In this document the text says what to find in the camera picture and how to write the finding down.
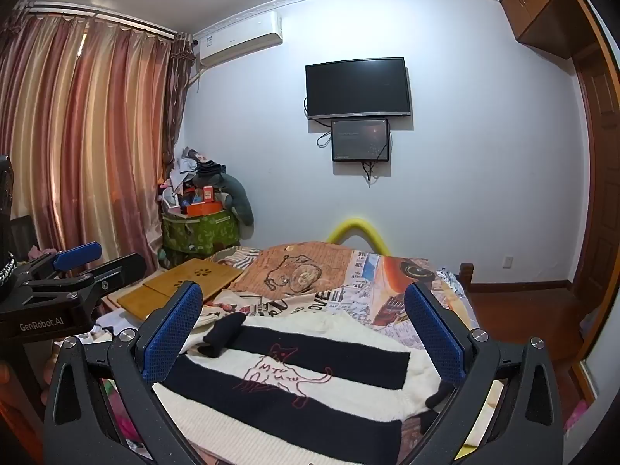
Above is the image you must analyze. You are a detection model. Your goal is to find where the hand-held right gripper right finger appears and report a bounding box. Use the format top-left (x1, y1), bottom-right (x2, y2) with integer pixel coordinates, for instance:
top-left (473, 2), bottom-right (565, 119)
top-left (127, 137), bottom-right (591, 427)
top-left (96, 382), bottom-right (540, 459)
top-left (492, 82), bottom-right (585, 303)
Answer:
top-left (403, 281), bottom-right (565, 465)

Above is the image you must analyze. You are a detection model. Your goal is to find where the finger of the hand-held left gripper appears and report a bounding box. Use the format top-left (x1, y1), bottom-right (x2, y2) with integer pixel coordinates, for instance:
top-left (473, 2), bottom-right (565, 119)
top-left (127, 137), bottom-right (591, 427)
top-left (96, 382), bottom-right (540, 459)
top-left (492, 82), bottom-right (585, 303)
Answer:
top-left (14, 241), bottom-right (103, 282)
top-left (63, 252), bottom-right (147, 301)

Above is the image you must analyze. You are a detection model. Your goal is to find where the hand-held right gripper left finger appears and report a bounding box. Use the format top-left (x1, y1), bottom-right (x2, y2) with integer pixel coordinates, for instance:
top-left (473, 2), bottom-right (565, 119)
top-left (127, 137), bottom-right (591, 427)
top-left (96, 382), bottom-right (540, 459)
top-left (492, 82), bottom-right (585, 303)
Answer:
top-left (43, 281), bottom-right (204, 465)

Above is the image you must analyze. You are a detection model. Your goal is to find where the black and white striped sweater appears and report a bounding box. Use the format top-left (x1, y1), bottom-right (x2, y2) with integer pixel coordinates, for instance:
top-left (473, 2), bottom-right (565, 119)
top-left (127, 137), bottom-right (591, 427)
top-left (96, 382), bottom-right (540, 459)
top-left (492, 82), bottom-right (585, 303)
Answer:
top-left (152, 311), bottom-right (456, 465)

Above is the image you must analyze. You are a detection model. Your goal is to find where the black mesh chair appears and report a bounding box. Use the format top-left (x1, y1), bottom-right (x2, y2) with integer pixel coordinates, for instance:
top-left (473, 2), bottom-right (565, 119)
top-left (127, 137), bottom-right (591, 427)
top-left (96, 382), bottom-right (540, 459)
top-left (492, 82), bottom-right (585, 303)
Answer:
top-left (10, 215), bottom-right (40, 257)

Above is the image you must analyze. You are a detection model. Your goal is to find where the wooden lap desk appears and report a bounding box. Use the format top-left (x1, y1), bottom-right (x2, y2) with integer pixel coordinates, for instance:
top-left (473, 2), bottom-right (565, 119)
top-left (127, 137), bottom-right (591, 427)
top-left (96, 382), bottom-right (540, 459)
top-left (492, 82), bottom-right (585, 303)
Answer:
top-left (116, 258), bottom-right (245, 321)

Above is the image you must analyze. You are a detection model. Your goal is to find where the green storage box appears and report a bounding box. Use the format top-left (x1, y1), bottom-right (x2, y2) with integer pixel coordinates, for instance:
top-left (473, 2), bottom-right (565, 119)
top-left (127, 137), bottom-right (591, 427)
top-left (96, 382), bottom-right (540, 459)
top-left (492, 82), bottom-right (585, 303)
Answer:
top-left (161, 208), bottom-right (240, 269)

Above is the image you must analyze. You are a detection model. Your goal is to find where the printed blanket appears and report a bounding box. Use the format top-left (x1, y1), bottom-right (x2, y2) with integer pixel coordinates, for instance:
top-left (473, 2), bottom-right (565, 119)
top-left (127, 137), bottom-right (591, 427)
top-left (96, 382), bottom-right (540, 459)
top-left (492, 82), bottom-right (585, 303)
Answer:
top-left (191, 241), bottom-right (485, 465)

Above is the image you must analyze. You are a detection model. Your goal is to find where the pile of clutter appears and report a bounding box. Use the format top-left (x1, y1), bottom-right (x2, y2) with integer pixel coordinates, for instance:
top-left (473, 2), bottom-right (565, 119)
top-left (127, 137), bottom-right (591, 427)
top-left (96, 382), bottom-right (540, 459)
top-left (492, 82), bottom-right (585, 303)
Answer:
top-left (157, 148), bottom-right (228, 214)

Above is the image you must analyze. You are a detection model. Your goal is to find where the striped curtain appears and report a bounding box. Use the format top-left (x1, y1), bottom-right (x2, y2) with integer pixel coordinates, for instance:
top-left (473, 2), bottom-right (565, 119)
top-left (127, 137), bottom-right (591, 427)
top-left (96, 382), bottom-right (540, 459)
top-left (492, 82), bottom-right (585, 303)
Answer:
top-left (0, 2), bottom-right (199, 272)

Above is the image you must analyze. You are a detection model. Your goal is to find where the yellow foam tube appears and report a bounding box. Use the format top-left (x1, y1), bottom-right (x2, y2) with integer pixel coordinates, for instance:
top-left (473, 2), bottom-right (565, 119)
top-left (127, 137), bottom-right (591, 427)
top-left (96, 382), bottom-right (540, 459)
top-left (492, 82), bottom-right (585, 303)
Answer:
top-left (327, 219), bottom-right (388, 255)

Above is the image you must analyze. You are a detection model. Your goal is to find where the small black monitor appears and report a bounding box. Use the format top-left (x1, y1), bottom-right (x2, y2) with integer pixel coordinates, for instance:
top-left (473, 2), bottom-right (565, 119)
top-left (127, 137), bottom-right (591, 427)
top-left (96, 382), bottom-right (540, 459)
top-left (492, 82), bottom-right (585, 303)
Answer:
top-left (331, 117), bottom-right (391, 162)

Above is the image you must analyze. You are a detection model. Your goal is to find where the wooden door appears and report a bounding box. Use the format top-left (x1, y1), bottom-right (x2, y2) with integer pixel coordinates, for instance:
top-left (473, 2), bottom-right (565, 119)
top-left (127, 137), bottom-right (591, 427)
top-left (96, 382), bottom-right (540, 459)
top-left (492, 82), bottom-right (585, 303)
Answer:
top-left (574, 43), bottom-right (620, 364)

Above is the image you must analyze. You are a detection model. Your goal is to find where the white air conditioner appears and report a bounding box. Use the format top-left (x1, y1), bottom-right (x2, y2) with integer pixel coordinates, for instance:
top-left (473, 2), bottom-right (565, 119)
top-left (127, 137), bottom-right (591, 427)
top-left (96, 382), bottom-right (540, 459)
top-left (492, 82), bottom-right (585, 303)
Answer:
top-left (194, 10), bottom-right (284, 67)

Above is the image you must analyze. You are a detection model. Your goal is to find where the wooden bed post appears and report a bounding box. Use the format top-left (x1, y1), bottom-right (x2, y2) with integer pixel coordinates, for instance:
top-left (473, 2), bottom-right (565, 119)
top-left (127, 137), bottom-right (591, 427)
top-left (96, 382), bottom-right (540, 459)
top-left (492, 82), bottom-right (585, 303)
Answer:
top-left (458, 262), bottom-right (475, 296)

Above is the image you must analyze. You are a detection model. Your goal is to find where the black wall television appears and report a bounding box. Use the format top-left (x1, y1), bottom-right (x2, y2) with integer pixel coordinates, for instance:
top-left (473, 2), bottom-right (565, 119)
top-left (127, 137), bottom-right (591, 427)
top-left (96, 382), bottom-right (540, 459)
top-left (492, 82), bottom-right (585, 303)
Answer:
top-left (305, 57), bottom-right (412, 120)

